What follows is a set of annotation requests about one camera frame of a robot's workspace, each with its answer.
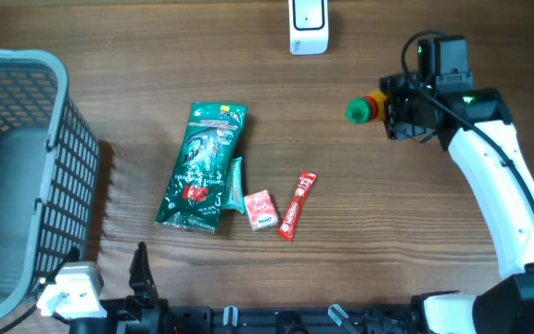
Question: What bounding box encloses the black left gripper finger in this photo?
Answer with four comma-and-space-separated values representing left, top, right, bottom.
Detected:
129, 241, 159, 302
53, 247, 81, 277

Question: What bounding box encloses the yellow red bottle green cap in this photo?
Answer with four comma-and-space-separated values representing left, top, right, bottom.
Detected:
345, 89, 388, 123

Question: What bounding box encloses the dark green 3M package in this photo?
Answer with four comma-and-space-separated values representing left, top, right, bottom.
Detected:
155, 102, 248, 233

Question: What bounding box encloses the light green wipes packet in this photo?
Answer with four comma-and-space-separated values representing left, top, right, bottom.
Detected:
223, 157, 245, 213

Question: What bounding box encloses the small red white box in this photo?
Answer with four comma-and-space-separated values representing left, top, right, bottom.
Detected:
244, 190, 278, 231

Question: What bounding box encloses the red Nescafe sachet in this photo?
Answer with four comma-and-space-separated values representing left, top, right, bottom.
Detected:
278, 171, 317, 241

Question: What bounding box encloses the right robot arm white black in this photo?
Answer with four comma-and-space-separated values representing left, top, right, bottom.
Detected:
129, 30, 534, 333

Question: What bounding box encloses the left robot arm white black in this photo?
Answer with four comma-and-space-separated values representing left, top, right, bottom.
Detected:
38, 242, 180, 333

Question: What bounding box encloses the white barcode scanner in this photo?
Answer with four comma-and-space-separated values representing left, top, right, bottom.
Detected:
288, 0, 329, 56

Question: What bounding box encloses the grey plastic shopping basket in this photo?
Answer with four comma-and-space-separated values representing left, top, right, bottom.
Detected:
0, 50, 100, 319

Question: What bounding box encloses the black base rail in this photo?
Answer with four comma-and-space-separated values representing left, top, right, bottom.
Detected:
83, 303, 496, 334

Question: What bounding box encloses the black left camera cable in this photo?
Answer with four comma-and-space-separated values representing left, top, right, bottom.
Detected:
0, 273, 59, 334

